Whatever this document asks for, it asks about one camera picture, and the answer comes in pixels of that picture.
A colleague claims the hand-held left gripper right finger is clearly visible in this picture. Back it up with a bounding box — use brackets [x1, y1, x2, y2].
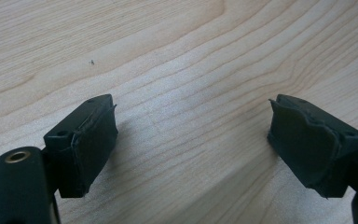
[266, 93, 358, 199]

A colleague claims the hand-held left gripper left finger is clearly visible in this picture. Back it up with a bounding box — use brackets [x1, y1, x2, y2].
[43, 93, 119, 199]

